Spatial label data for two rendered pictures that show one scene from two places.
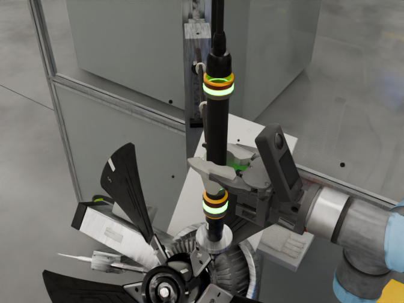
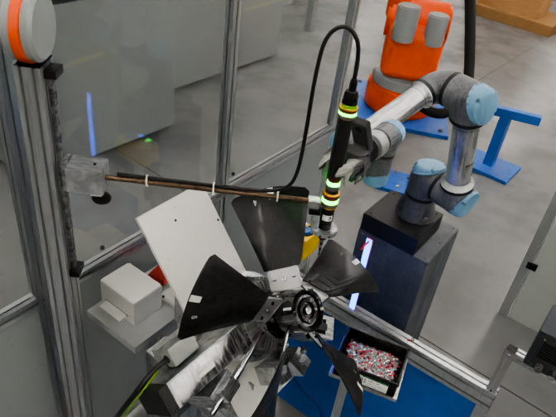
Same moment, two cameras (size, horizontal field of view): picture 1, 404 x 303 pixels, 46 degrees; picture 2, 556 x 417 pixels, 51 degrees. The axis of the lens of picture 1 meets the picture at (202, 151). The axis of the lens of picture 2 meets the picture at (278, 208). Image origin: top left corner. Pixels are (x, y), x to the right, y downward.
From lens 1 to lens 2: 1.41 m
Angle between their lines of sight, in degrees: 67
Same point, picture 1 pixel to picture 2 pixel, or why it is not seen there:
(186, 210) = not seen: hidden behind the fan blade
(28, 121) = not seen: outside the picture
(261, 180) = (361, 150)
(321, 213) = (383, 141)
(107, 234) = (202, 374)
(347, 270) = (386, 163)
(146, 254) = (234, 344)
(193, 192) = (186, 288)
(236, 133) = (170, 217)
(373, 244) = (398, 136)
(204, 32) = (94, 160)
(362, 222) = (390, 131)
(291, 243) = not seen: hidden behind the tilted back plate
